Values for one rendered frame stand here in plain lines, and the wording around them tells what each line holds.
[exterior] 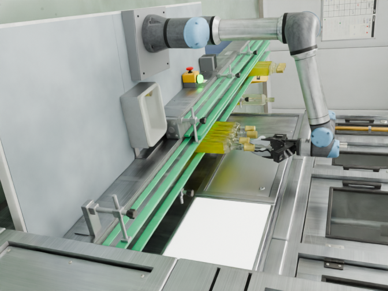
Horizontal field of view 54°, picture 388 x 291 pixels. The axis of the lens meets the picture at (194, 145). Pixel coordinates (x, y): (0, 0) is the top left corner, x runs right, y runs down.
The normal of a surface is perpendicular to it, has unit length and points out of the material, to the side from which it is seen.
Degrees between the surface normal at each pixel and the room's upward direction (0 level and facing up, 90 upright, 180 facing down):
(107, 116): 0
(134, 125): 90
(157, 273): 90
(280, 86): 90
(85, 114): 0
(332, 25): 90
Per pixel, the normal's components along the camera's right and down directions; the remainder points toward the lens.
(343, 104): -0.34, 0.47
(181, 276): -0.13, -0.88
